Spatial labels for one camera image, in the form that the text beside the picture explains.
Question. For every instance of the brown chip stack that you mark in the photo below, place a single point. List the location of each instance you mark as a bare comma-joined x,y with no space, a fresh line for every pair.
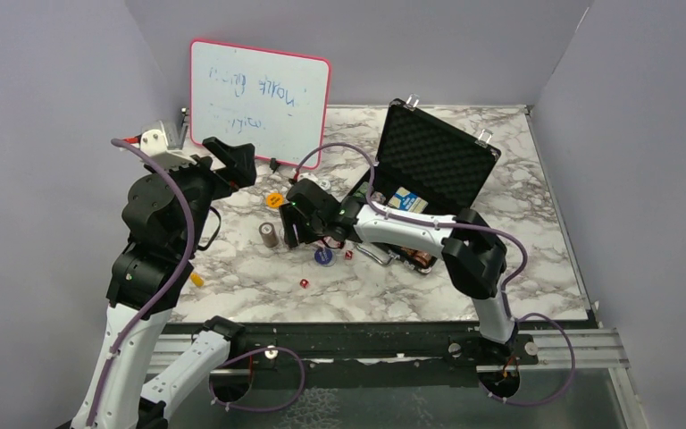
269,235

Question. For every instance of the orange dealer button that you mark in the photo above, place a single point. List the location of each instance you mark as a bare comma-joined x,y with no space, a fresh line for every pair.
274,200

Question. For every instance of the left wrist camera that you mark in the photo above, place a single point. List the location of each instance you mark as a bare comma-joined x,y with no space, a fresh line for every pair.
163,142

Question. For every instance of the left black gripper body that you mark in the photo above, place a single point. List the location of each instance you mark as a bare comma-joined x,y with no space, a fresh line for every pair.
236,174

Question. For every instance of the black poker case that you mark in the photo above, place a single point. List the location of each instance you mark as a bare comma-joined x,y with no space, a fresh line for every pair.
435,160

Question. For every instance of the blue dealer button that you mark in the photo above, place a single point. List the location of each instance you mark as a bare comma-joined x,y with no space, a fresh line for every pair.
324,257

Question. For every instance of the yellow small object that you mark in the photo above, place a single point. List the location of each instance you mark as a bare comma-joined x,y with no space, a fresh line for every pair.
197,280

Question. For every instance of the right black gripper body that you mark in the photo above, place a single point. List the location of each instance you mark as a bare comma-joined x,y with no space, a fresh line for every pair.
306,231

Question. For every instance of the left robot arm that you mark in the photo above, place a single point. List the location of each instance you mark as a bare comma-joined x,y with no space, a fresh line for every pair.
165,214

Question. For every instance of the black mounting rail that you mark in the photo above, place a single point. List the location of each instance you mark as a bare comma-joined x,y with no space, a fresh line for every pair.
287,356

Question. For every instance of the pink framed whiteboard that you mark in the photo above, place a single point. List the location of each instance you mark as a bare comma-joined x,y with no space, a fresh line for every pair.
274,100

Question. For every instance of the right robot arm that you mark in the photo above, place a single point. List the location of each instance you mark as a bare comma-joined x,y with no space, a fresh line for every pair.
472,252

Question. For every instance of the blue white card deck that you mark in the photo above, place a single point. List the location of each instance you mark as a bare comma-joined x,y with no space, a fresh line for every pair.
405,200

